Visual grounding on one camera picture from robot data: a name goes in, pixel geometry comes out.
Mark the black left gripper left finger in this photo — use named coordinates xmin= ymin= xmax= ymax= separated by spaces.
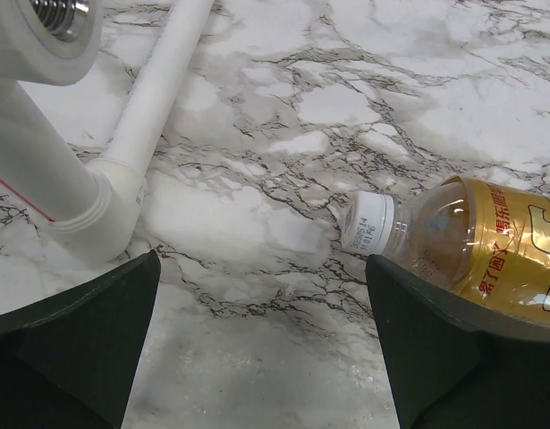
xmin=0 ymin=250 xmax=161 ymax=428

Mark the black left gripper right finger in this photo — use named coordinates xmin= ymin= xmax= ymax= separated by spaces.
xmin=366 ymin=256 xmax=550 ymax=428

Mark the golden energy drink bottle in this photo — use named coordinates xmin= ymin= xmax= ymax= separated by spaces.
xmin=383 ymin=176 xmax=550 ymax=328

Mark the white bottle cap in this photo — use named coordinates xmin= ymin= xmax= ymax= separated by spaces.
xmin=341 ymin=191 xmax=395 ymax=257

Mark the white PVC pipe frame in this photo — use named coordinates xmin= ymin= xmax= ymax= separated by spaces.
xmin=0 ymin=0 xmax=214 ymax=269

